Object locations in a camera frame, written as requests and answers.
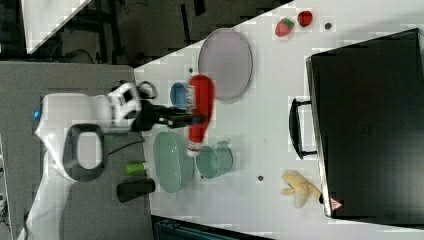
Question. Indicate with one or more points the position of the black toaster oven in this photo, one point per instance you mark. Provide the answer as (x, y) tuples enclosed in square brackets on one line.
[(367, 104)]

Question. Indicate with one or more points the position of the red ketchup bottle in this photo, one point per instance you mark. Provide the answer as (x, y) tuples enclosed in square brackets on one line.
[(204, 95)]

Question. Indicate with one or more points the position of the strawberry toy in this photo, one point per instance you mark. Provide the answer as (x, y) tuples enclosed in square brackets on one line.
[(284, 27)]

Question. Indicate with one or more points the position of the dark red fruit toy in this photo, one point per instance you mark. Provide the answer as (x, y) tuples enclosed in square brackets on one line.
[(305, 18)]

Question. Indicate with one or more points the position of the peeled banana toy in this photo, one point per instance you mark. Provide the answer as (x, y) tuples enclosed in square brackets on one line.
[(300, 188)]

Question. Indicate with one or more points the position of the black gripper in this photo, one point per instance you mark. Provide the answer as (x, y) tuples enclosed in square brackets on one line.
[(169, 116)]

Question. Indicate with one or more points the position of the green oval strainer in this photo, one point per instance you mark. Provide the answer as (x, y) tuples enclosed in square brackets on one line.
[(174, 168)]

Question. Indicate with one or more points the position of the blue crate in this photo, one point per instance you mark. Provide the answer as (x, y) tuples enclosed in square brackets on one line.
[(171, 229)]

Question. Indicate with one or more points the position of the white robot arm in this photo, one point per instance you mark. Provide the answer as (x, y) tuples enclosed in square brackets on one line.
[(72, 128)]

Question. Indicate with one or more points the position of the dark grey cup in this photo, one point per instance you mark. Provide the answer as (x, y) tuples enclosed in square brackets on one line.
[(131, 190)]

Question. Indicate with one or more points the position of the green mug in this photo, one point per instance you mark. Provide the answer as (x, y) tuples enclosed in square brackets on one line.
[(214, 160)]

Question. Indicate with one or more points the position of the blue small bowl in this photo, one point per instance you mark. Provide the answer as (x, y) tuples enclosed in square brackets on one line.
[(179, 95)]

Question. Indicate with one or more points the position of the grey round plate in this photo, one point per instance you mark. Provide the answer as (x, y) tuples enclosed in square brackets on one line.
[(225, 56)]

